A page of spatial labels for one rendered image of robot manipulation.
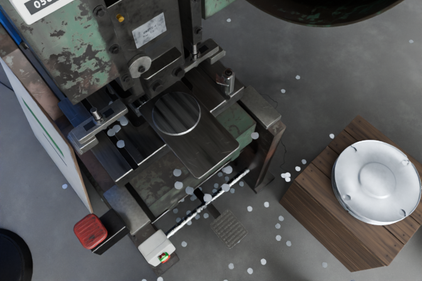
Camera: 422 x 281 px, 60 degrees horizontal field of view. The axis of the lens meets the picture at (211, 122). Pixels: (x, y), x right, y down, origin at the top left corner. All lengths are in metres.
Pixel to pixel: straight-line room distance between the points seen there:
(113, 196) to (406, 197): 0.95
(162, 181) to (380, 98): 1.33
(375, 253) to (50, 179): 1.36
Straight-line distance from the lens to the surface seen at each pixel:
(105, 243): 0.97
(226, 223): 1.49
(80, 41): 0.59
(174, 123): 0.93
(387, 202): 1.39
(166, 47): 0.80
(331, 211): 1.36
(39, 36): 0.55
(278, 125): 1.12
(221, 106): 1.06
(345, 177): 1.36
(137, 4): 0.67
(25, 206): 1.86
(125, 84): 0.74
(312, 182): 1.37
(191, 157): 0.90
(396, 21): 2.38
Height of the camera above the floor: 1.62
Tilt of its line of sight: 65 degrees down
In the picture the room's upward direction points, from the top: 1 degrees counter-clockwise
